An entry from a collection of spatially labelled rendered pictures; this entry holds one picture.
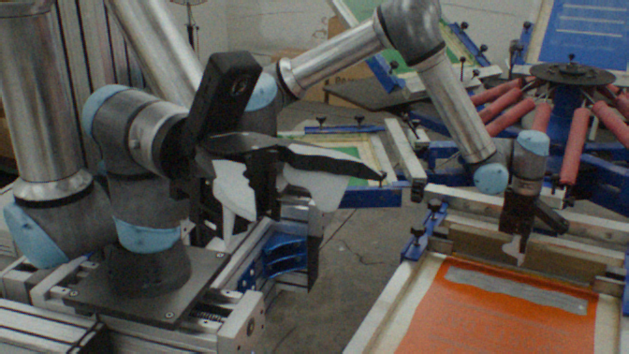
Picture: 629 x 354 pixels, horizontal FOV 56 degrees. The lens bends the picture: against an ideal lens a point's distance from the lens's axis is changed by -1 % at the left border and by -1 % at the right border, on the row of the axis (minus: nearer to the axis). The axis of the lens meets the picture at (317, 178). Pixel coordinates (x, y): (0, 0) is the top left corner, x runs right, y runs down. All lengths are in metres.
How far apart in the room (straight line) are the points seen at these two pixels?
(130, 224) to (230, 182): 0.28
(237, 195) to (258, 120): 0.98
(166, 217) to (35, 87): 0.28
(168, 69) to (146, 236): 0.22
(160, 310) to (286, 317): 1.99
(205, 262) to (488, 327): 0.71
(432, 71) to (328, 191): 0.79
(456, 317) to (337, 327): 1.48
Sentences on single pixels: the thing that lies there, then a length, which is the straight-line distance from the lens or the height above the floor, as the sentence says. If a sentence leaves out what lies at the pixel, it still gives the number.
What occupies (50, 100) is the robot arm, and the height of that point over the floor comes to 1.63.
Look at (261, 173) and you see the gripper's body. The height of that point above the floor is 1.66.
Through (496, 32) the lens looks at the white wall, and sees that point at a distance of 5.76.
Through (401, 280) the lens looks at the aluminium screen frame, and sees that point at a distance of 1.56.
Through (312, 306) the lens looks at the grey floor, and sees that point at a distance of 3.07.
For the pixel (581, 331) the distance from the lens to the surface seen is 1.58.
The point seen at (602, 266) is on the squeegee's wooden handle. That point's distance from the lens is 1.66.
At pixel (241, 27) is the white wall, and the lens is 6.81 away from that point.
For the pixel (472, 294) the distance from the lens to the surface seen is 1.61.
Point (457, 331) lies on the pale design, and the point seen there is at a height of 0.96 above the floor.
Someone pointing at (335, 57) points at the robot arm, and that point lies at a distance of 1.47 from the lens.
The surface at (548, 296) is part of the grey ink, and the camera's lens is 1.65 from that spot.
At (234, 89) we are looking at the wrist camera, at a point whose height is 1.74.
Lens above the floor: 1.89
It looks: 26 degrees down
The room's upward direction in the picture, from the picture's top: straight up
